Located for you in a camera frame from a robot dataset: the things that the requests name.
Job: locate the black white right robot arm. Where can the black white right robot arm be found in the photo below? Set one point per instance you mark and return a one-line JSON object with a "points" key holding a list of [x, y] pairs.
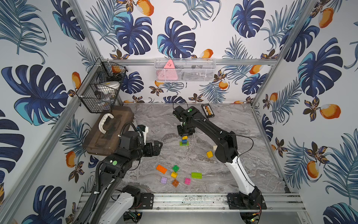
{"points": [[249, 196]]}

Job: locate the orange long lego brick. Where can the orange long lego brick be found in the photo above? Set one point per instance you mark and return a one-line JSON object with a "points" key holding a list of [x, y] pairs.
{"points": [[161, 169]]}

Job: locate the yellow lego brick near arm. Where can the yellow lego brick near arm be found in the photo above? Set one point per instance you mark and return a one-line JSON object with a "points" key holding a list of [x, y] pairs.
{"points": [[209, 154]]}

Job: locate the black screwdriver bit case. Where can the black screwdriver bit case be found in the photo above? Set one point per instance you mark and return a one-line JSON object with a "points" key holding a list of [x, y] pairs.
{"points": [[208, 112]]}

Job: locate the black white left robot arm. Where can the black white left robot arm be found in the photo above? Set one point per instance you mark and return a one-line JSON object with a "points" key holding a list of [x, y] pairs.
{"points": [[110, 172]]}

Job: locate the yellow sloped lego brick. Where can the yellow sloped lego brick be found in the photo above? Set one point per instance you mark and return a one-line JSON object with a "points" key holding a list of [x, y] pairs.
{"points": [[174, 174]]}

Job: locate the white wire wall shelf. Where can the white wire wall shelf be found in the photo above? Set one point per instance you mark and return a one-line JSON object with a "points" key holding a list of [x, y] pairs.
{"points": [[191, 69]]}

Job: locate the black wire basket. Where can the black wire basket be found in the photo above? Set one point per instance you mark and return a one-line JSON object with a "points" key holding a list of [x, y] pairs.
{"points": [[102, 71]]}

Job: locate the purple square lego brick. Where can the purple square lego brick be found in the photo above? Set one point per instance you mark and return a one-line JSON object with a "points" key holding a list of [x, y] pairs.
{"points": [[163, 180]]}

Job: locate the white object in basket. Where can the white object in basket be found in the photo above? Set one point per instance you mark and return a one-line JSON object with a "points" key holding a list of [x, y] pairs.
{"points": [[108, 87]]}

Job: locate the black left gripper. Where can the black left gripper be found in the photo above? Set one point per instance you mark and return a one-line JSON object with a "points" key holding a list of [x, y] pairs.
{"points": [[152, 148]]}

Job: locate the pink triangular object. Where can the pink triangular object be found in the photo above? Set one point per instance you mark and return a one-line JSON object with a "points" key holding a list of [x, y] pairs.
{"points": [[167, 72]]}

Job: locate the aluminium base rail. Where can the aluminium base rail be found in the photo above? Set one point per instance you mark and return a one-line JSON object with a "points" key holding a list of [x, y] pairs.
{"points": [[216, 202]]}

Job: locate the pink square lego brick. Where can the pink square lego brick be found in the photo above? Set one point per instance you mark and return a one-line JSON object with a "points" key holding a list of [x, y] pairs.
{"points": [[187, 181]]}

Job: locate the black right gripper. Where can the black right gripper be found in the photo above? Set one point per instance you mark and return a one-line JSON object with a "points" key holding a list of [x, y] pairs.
{"points": [[182, 134]]}

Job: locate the brown square lego brick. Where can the brown square lego brick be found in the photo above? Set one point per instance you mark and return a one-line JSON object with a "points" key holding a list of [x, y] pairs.
{"points": [[175, 183]]}

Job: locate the green square lego brick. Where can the green square lego brick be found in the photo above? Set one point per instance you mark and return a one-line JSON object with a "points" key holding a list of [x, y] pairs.
{"points": [[175, 168]]}

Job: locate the brown translucent tool case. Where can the brown translucent tool case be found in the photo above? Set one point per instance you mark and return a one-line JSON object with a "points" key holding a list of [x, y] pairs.
{"points": [[103, 138]]}

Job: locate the lime long base lego brick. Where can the lime long base lego brick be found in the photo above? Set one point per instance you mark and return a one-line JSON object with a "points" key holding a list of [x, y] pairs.
{"points": [[181, 144]]}

